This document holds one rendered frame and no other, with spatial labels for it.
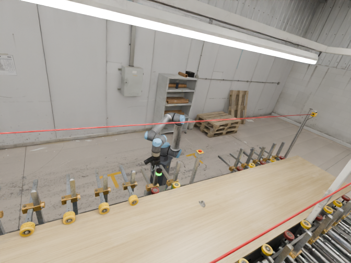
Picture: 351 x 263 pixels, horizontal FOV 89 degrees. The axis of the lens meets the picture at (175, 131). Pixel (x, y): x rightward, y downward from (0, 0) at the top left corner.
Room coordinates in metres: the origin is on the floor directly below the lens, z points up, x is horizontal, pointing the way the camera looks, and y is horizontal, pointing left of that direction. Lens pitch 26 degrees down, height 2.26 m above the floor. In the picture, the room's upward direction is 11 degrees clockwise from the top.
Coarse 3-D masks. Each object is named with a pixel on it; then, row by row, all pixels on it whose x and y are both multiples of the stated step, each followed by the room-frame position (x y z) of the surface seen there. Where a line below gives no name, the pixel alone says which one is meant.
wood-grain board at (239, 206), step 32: (288, 160) 2.51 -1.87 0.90; (192, 192) 1.41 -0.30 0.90; (224, 192) 1.51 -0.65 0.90; (256, 192) 1.61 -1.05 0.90; (288, 192) 1.72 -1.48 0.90; (320, 192) 1.84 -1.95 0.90; (64, 224) 0.83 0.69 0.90; (96, 224) 0.88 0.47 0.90; (128, 224) 0.93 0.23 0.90; (160, 224) 0.98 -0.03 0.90; (192, 224) 1.04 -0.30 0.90; (224, 224) 1.10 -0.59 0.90; (256, 224) 1.16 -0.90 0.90; (288, 224) 1.24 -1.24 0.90; (0, 256) 0.56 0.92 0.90; (32, 256) 0.59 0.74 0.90; (64, 256) 0.63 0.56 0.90; (96, 256) 0.66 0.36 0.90; (128, 256) 0.70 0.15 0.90; (160, 256) 0.74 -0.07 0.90; (192, 256) 0.78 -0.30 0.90
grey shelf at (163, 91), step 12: (168, 84) 4.07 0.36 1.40; (192, 84) 4.74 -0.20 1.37; (156, 96) 4.37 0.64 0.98; (168, 96) 4.62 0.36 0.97; (180, 96) 4.87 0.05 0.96; (192, 96) 4.66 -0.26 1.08; (156, 108) 4.31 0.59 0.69; (168, 108) 4.66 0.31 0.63; (180, 108) 4.92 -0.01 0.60; (156, 120) 4.25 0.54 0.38; (168, 132) 4.22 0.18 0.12
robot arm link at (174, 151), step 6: (174, 114) 2.17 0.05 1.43; (180, 114) 2.19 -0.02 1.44; (174, 120) 2.14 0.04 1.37; (180, 120) 2.11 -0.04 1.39; (174, 126) 2.17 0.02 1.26; (180, 126) 2.15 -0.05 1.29; (174, 132) 2.18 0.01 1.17; (180, 132) 2.18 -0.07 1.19; (174, 138) 2.19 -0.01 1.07; (180, 138) 2.23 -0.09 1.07; (174, 144) 2.20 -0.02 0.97; (174, 150) 2.21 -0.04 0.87; (180, 150) 2.25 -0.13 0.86; (174, 156) 2.22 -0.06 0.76
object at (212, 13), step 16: (160, 0) 0.97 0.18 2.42; (176, 0) 1.01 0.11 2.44; (192, 0) 1.06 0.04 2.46; (208, 16) 1.12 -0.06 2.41; (224, 16) 1.18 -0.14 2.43; (240, 16) 1.25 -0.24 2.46; (256, 32) 1.42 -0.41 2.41; (272, 32) 1.42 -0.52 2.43; (320, 48) 1.80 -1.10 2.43; (336, 48) 1.80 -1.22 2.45; (320, 208) 1.34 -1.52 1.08
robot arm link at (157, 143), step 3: (156, 138) 1.55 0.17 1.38; (153, 141) 1.49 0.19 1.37; (156, 141) 1.49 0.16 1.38; (159, 141) 1.50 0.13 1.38; (153, 144) 1.48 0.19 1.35; (156, 144) 1.47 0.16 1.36; (159, 144) 1.48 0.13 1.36; (162, 144) 1.55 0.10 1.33; (153, 147) 1.48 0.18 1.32; (156, 147) 1.47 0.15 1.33; (159, 147) 1.48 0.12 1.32; (153, 150) 1.47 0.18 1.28; (156, 150) 1.47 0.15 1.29; (159, 150) 1.49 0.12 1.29
